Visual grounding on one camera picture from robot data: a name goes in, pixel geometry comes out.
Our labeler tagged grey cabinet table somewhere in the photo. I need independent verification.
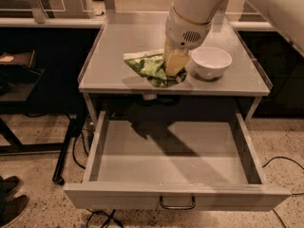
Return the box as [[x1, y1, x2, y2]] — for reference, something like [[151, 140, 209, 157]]
[[79, 12, 271, 123]]

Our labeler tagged dark shoe lower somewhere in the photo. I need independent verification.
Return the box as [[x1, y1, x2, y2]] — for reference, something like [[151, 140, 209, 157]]
[[0, 195, 29, 228]]

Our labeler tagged black floor cable left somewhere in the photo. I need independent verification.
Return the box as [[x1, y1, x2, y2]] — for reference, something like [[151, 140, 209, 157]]
[[71, 127, 95, 170]]

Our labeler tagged green jalapeno chip bag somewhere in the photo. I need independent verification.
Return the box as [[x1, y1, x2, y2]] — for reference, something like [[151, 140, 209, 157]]
[[123, 48, 187, 88]]

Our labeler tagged dark shoe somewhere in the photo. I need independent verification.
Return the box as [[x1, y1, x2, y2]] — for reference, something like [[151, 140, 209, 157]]
[[3, 176, 22, 197], [0, 195, 29, 228]]

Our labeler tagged white horizontal rail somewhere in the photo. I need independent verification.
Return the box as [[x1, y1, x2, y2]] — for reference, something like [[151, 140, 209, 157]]
[[0, 18, 275, 31]]

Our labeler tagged black floor cable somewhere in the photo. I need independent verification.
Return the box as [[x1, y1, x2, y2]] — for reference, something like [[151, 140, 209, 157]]
[[71, 127, 95, 170], [261, 156, 304, 228]]

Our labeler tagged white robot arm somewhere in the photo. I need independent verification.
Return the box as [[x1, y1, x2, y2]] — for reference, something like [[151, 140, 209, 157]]
[[163, 0, 304, 76]]

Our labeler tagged black floor cable right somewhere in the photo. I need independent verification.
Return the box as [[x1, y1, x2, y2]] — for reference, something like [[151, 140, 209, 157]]
[[261, 156, 304, 228]]

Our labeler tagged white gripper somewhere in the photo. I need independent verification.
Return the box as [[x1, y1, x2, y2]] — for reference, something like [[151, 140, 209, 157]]
[[163, 8, 211, 77]]

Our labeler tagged black metal drawer handle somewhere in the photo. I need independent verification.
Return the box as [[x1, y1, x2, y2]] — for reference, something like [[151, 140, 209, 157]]
[[160, 196, 196, 210]]

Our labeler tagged black cables bottom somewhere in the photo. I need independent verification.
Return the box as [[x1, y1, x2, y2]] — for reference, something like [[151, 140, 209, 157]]
[[83, 208, 125, 228]]

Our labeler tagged black desk frame left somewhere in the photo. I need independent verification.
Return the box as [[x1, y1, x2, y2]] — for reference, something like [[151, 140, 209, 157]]
[[0, 50, 86, 185]]

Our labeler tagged dark shoe upper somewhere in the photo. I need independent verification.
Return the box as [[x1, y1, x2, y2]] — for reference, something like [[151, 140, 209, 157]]
[[3, 176, 22, 197]]

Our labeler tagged grey open top drawer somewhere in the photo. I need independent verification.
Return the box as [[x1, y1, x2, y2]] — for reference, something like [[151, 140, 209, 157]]
[[64, 114, 291, 211]]

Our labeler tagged white ceramic bowl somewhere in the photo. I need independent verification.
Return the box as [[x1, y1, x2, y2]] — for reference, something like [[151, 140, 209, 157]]
[[190, 47, 232, 80]]

